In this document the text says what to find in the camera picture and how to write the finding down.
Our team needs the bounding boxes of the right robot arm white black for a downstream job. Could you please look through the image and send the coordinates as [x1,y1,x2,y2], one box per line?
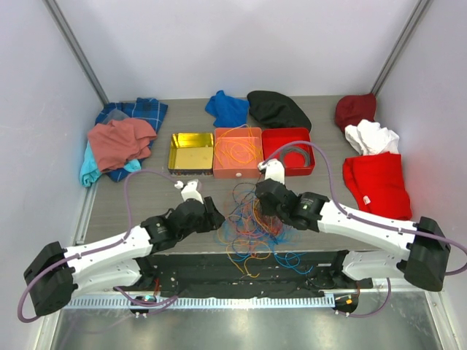
[255,179,451,292]

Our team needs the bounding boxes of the bright red cloth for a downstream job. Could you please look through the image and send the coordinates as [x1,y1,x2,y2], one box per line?
[342,152,412,221]

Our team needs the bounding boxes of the yellow wire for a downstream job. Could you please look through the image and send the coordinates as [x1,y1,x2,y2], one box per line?
[214,123,263,168]

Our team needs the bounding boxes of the right aluminium corner post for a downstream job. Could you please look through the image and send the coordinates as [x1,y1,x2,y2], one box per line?
[371,0,433,96]

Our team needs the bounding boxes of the dark red cloth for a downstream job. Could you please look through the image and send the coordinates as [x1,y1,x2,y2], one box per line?
[334,93,377,133]

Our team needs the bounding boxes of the red box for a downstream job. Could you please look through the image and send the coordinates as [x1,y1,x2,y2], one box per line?
[261,128,315,176]

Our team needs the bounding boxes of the salmon pink box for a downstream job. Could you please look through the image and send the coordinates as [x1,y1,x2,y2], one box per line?
[213,126,263,179]

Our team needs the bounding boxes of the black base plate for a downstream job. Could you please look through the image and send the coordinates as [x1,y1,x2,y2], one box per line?
[124,251,374,299]

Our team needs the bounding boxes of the black cloth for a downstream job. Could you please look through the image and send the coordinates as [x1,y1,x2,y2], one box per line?
[247,90,312,132]

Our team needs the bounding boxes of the coloured wires pile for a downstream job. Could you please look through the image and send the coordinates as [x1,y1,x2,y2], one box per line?
[217,182,317,280]

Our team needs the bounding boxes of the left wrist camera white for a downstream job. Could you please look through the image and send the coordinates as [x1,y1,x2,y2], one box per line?
[174,179,204,203]

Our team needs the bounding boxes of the aluminium corner post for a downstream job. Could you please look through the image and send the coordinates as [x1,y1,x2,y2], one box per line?
[371,0,433,96]
[43,0,109,105]

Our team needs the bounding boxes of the gold tin box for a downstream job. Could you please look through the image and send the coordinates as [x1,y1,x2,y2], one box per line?
[167,133,215,176]

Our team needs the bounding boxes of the white cable duct rail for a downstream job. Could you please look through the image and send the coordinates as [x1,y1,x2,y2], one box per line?
[65,294,335,310]

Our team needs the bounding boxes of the white cloth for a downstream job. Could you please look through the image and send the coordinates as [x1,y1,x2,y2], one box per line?
[344,120,400,155]

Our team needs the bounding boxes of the left aluminium corner post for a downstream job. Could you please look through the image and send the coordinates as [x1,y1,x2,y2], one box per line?
[43,0,109,105]

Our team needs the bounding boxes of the grey coiled cable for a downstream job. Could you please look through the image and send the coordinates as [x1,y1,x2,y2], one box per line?
[279,144,312,168]

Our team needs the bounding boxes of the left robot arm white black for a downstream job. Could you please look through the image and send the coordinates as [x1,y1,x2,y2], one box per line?
[18,197,225,323]

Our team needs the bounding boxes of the salmon pink shirt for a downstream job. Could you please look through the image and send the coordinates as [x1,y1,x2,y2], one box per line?
[88,118,157,173]

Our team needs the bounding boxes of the cyan cloth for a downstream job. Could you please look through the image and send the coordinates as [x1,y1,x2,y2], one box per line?
[79,143,142,187]

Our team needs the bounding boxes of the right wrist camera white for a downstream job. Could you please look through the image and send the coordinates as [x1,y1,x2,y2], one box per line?
[258,158,285,184]

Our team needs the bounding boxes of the blue plaid cloth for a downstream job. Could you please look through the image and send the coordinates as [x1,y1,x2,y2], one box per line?
[95,98,168,164]

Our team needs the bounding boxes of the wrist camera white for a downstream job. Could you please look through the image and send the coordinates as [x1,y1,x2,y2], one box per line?
[258,158,285,184]
[174,179,204,203]

